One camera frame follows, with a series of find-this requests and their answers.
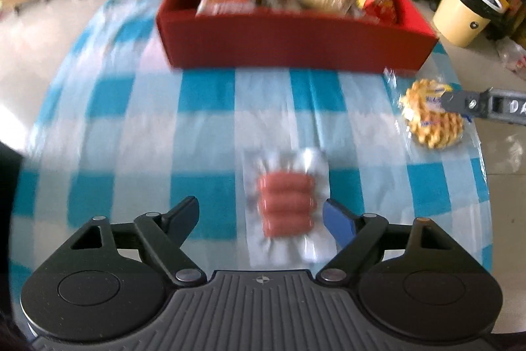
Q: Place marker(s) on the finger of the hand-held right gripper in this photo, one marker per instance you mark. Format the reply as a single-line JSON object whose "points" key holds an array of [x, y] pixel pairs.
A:
{"points": [[464, 103]]}

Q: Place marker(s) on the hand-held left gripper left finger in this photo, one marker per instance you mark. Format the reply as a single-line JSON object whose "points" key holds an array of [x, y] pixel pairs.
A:
{"points": [[185, 217]]}

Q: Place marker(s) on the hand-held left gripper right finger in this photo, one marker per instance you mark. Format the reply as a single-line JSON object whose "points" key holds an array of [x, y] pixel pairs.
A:
{"points": [[339, 223]]}

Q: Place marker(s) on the waffle packet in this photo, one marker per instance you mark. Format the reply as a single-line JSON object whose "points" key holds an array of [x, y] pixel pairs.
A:
{"points": [[423, 98], [439, 135]]}

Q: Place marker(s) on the sausage packet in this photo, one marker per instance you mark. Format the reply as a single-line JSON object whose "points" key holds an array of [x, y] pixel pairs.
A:
{"points": [[285, 207]]}

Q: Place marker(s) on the red cardboard box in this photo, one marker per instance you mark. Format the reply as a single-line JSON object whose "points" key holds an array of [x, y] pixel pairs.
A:
{"points": [[287, 42]]}

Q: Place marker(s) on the crumpled plastic bag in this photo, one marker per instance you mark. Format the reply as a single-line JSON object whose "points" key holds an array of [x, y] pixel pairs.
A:
{"points": [[513, 57]]}

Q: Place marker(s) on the cream trash bin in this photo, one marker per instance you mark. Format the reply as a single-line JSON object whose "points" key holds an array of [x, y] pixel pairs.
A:
{"points": [[456, 18]]}

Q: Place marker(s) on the blue checkered cloth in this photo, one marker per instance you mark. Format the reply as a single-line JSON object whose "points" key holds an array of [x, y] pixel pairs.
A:
{"points": [[123, 153]]}

